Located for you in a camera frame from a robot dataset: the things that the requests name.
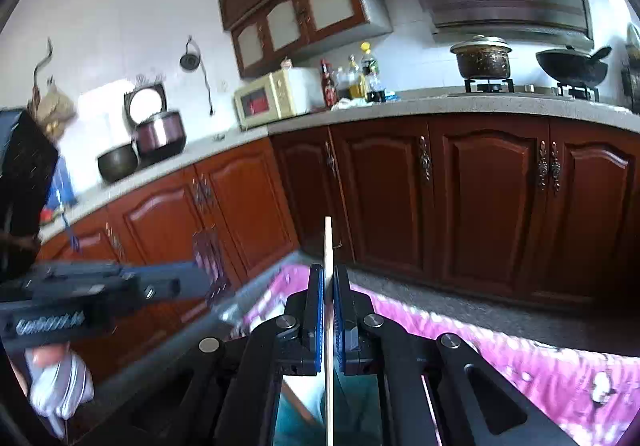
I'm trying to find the wooden kitchen cabinets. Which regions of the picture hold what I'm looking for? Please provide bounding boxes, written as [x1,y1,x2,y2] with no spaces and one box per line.
[41,114,639,355]

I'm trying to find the white gloved left hand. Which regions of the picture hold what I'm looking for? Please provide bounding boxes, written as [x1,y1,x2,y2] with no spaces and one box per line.
[25,345,94,421]

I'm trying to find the dark metal bowl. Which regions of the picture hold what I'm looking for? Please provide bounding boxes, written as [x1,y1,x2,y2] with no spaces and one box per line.
[96,142,139,184]

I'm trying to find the hanging garlic bag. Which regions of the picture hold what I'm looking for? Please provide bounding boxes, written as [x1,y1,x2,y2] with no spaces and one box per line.
[27,39,77,144]

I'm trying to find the rice cooker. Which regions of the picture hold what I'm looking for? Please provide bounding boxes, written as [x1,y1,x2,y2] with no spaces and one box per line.
[124,82,186,166]

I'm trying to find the pink penguin cloth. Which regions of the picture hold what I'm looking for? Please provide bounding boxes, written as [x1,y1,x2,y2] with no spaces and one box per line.
[226,262,640,446]

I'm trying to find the dark soy sauce bottle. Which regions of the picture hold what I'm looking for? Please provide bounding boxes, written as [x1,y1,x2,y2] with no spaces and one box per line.
[360,42,386,102]

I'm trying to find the red sauce bottle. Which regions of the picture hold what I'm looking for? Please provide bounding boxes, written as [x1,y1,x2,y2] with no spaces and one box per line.
[320,59,338,109]

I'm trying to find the yellow oil bottle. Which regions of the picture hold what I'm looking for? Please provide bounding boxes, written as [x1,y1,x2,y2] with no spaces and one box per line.
[347,55,367,99]

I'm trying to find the cream microwave oven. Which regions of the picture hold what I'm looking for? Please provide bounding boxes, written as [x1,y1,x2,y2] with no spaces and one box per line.
[234,67,326,130]

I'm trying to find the dark cooking pot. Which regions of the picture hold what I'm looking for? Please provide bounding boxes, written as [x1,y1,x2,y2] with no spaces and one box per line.
[450,36,512,80]

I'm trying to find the black wok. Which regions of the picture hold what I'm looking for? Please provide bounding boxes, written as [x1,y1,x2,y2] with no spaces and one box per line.
[536,45,612,88]

